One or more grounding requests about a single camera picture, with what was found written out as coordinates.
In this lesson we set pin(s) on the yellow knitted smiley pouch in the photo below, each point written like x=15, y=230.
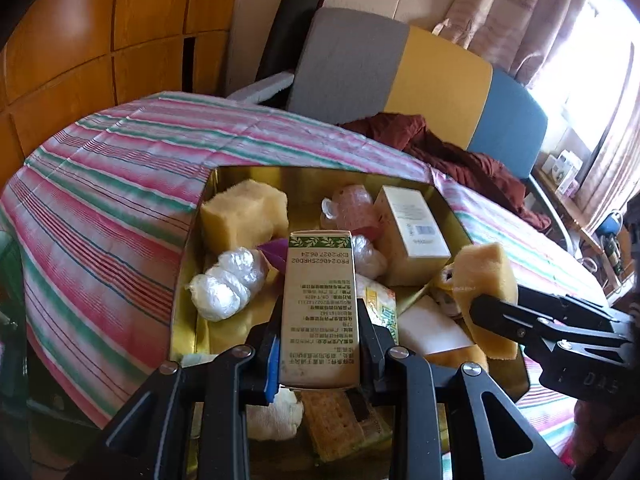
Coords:
x=441, y=288

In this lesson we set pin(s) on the pink hair roller clip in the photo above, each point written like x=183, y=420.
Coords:
x=350, y=209

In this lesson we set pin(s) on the gold metal tin box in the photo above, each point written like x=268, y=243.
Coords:
x=304, y=188

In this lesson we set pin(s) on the wooden wardrobe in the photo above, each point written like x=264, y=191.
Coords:
x=67, y=59

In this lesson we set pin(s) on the green tea box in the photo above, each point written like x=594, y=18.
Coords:
x=319, y=332

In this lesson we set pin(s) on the wooden side desk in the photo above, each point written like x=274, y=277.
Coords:
x=567, y=210

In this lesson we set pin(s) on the yellow sponge block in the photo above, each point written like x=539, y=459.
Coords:
x=247, y=215

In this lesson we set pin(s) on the white foam block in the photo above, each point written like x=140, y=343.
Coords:
x=426, y=330

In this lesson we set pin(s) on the cream cloth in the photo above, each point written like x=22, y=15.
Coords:
x=279, y=421

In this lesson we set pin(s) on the pink floral curtain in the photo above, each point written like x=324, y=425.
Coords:
x=518, y=36

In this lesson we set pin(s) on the blue bag on shelf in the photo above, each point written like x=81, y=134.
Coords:
x=611, y=225

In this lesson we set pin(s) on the dark red jacket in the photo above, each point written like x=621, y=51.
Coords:
x=479, y=172

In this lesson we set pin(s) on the striped pink green bedsheet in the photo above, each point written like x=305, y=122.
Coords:
x=94, y=223

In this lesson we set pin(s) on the grey yellow blue chair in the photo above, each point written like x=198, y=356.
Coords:
x=356, y=64

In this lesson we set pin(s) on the yellow sponge cloth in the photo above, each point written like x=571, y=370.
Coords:
x=343, y=425

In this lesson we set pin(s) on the black rolled mat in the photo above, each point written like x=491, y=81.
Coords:
x=287, y=37

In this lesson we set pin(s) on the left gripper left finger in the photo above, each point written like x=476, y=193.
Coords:
x=150, y=435

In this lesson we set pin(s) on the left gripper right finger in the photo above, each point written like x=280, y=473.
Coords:
x=488, y=436

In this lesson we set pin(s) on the beige cosmetic box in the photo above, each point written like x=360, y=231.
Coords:
x=410, y=238

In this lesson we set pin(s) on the rice cracker snack packet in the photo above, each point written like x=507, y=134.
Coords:
x=380, y=302

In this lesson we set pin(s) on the white boxes on desk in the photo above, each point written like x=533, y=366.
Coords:
x=562, y=170

